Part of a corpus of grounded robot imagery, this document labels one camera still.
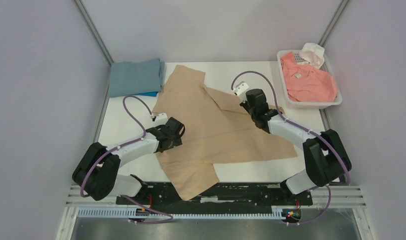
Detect folded bright blue t shirt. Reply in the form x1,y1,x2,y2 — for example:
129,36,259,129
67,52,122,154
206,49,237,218
136,91,158,97

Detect white plastic basket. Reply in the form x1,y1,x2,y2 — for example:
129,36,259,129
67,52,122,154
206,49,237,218
277,49,342,110

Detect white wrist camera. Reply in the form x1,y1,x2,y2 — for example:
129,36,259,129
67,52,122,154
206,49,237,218
151,112,168,125
232,81,249,102

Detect beige t shirt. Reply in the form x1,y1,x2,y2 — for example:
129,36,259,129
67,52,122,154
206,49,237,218
153,65,297,201

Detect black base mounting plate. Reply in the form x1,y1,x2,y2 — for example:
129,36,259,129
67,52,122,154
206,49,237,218
133,182,313,215

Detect folded grey-blue t shirt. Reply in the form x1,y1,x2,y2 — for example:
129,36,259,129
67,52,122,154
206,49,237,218
108,58,165,98

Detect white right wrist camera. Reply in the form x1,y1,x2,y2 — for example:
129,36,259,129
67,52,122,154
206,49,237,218
232,81,249,102

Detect white slotted cable duct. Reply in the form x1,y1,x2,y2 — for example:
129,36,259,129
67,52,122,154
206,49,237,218
77,207,286,221

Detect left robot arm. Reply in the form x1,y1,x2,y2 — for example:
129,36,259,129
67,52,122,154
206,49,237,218
72,113,185,204

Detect pink t shirt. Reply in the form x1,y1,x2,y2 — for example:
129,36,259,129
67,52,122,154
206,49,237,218
280,52,338,103

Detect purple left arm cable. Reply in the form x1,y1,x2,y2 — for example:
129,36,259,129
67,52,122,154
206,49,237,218
79,95,155,199

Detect white t shirt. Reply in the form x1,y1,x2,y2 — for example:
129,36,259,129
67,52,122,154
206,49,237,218
299,42,325,69

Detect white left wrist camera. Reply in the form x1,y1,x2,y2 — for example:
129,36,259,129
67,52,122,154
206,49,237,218
151,112,168,125

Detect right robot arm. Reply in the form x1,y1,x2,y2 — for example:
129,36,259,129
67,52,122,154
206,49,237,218
233,86,352,204

